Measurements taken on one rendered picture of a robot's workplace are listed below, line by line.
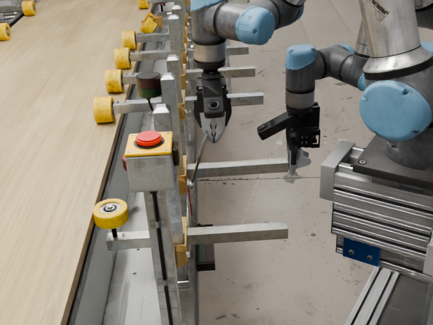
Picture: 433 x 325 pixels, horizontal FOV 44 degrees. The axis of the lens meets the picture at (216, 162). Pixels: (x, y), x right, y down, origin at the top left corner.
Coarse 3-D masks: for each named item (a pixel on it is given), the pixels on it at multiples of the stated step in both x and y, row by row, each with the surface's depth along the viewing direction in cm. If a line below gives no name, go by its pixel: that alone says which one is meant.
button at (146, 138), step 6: (144, 132) 83; (150, 132) 83; (156, 132) 83; (138, 138) 81; (144, 138) 81; (150, 138) 81; (156, 138) 81; (144, 144) 80; (150, 144) 80; (156, 144) 81
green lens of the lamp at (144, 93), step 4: (160, 84) 131; (156, 88) 130; (160, 88) 131; (140, 92) 130; (144, 92) 129; (148, 92) 129; (152, 92) 129; (156, 92) 130; (160, 92) 131; (140, 96) 131; (144, 96) 130; (148, 96) 130; (152, 96) 130; (156, 96) 130
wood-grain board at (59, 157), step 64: (64, 0) 328; (128, 0) 319; (0, 64) 223; (64, 64) 218; (0, 128) 167; (64, 128) 164; (0, 192) 133; (64, 192) 132; (0, 256) 111; (64, 256) 110; (0, 320) 95; (64, 320) 96
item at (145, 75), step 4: (144, 72) 132; (148, 72) 132; (152, 72) 132; (156, 72) 132; (140, 76) 130; (144, 76) 130; (148, 76) 129; (152, 76) 129; (156, 76) 129; (140, 88) 130; (144, 88) 129; (148, 88) 129; (152, 88) 129; (160, 96) 131; (148, 100) 133; (152, 108) 134
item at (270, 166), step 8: (256, 160) 149; (264, 160) 149; (272, 160) 149; (280, 160) 148; (192, 168) 147; (200, 168) 147; (208, 168) 147; (216, 168) 147; (224, 168) 147; (232, 168) 147; (240, 168) 147; (248, 168) 147; (256, 168) 147; (264, 168) 147; (272, 168) 147; (280, 168) 148; (288, 168) 148; (200, 176) 148; (208, 176) 148; (216, 176) 148
